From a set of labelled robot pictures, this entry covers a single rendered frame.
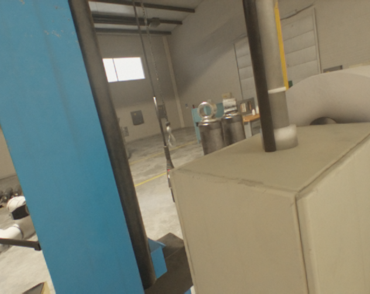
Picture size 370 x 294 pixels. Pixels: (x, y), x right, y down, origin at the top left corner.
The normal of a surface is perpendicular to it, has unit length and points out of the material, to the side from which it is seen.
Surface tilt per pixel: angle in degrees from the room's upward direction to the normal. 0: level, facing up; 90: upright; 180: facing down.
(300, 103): 90
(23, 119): 90
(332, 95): 90
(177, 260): 90
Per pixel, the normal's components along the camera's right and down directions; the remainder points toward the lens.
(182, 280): 0.61, 0.00
